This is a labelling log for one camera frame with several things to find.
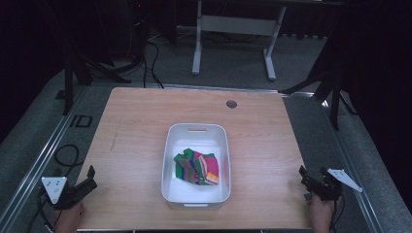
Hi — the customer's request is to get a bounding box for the black looped cable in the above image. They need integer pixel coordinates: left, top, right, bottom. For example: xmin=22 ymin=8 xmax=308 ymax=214
xmin=52 ymin=144 xmax=86 ymax=178

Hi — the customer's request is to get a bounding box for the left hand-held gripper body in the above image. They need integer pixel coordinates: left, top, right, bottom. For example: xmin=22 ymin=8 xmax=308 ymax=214
xmin=40 ymin=176 xmax=86 ymax=211

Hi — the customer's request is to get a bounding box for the person's left hand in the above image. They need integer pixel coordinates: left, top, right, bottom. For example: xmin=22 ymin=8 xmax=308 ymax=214
xmin=52 ymin=201 xmax=86 ymax=233

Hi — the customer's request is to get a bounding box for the metal floor rail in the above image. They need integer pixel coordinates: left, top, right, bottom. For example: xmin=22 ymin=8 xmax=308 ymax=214
xmin=144 ymin=83 xmax=314 ymax=97
xmin=319 ymin=96 xmax=387 ymax=233
xmin=0 ymin=84 xmax=91 ymax=233

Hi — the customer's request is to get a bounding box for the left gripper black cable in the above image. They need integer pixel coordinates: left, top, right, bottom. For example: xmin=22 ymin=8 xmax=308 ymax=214
xmin=27 ymin=188 xmax=56 ymax=233

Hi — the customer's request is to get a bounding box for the colourful striped sock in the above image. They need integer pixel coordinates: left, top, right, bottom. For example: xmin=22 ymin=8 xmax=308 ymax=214
xmin=173 ymin=148 xmax=221 ymax=186

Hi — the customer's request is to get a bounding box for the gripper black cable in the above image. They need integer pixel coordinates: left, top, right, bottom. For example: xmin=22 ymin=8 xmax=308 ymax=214
xmin=27 ymin=188 xmax=56 ymax=233
xmin=329 ymin=193 xmax=346 ymax=231

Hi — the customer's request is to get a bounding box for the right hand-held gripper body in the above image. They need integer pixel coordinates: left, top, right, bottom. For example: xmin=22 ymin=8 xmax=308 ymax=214
xmin=314 ymin=166 xmax=363 ymax=202

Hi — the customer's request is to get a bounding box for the black floor cable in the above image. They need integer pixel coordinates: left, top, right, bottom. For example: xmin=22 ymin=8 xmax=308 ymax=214
xmin=142 ymin=38 xmax=165 ymax=89

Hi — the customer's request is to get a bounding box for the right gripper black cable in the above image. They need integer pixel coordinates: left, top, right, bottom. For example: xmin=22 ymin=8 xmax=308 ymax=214
xmin=329 ymin=193 xmax=346 ymax=231

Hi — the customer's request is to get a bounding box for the person's right hand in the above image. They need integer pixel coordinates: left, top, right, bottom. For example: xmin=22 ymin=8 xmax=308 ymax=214
xmin=306 ymin=193 xmax=340 ymax=233

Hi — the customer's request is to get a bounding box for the black tripod stand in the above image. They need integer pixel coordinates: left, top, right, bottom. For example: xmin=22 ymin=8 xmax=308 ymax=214
xmin=280 ymin=57 xmax=359 ymax=131
xmin=61 ymin=48 xmax=132 ymax=117

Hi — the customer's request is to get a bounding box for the white plastic bin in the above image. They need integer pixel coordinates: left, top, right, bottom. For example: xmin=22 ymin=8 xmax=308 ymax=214
xmin=160 ymin=122 xmax=232 ymax=209

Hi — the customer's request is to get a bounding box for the white metal table frame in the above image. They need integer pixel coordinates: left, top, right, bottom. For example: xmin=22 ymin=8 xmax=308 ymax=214
xmin=191 ymin=0 xmax=288 ymax=82

